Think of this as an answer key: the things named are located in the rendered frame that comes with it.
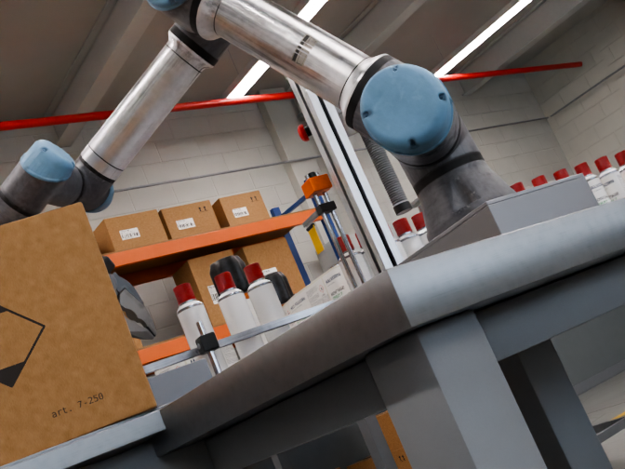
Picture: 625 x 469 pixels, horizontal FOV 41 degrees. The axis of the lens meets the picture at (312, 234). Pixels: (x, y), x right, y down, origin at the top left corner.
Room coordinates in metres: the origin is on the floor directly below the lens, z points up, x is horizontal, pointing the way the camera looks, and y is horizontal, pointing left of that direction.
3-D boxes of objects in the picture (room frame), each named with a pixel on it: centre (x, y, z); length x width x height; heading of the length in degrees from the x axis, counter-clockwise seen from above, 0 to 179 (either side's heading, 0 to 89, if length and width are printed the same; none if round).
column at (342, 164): (1.57, -0.11, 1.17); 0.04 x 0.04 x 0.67; 30
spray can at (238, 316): (1.57, 0.19, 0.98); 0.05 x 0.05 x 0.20
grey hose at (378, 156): (1.67, -0.19, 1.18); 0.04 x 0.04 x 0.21
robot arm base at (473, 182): (1.27, -0.23, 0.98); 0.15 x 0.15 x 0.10
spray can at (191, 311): (1.52, 0.26, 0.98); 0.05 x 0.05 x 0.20
